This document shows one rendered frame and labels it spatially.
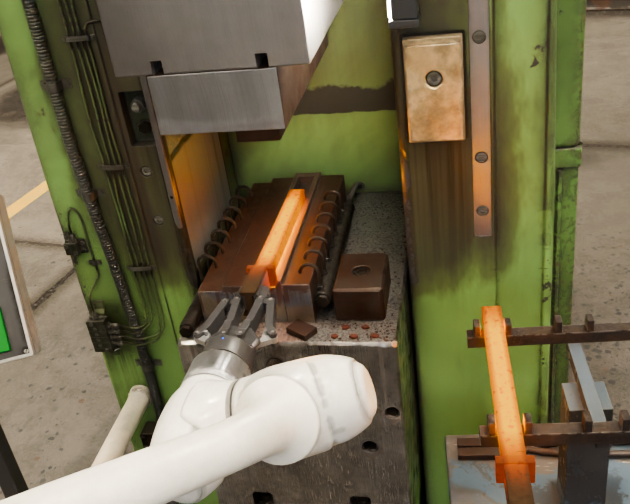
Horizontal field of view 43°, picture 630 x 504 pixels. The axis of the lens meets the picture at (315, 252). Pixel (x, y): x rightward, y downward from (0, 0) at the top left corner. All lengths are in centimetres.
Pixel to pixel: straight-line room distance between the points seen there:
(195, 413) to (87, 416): 183
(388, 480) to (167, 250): 59
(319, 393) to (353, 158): 91
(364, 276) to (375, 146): 44
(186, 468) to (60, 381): 222
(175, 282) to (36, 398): 146
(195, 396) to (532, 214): 68
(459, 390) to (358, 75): 67
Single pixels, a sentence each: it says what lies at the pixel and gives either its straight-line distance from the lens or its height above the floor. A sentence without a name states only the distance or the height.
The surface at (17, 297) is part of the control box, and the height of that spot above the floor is 104.
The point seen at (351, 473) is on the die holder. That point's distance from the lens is 151.
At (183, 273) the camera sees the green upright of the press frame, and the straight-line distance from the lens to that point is 156.
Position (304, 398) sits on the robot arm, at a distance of 90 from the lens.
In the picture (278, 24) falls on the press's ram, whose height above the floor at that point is 143.
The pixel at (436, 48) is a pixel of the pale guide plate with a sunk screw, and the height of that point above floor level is 134.
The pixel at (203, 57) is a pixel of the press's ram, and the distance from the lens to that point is 119.
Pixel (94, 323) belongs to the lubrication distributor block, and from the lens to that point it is 166.
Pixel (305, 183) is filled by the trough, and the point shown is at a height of 99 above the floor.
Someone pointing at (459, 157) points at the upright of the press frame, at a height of 115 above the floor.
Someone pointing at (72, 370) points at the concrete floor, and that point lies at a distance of 303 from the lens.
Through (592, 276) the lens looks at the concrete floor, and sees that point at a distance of 315.
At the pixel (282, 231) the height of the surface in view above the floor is 102.
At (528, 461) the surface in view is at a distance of 101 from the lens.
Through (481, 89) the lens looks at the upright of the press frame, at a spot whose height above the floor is 126.
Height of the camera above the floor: 171
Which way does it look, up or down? 30 degrees down
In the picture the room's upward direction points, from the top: 8 degrees counter-clockwise
